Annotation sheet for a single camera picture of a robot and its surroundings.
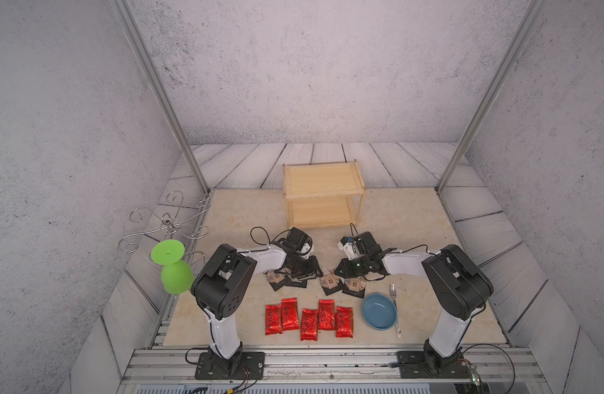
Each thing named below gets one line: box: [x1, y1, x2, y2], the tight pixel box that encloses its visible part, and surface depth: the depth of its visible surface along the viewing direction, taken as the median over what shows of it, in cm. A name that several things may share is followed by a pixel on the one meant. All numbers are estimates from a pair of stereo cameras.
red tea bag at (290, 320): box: [281, 297, 300, 331], surface depth 84 cm
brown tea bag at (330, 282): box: [318, 269, 344, 296], surface depth 93 cm
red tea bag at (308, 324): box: [300, 308, 319, 342], surface depth 81 cm
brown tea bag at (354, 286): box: [342, 277, 367, 298], surface depth 91 cm
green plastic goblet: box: [151, 238, 195, 295], surface depth 64 cm
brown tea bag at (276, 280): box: [262, 269, 287, 292], surface depth 93 cm
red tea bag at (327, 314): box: [317, 298, 336, 331], surface depth 82 cm
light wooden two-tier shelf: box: [282, 159, 367, 230], surface depth 103 cm
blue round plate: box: [361, 293, 399, 331], surface depth 83 cm
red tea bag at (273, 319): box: [265, 303, 284, 335], surface depth 82 cm
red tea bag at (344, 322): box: [335, 306, 354, 339], surface depth 81 cm
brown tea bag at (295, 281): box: [284, 274, 308, 289], surface depth 93 cm
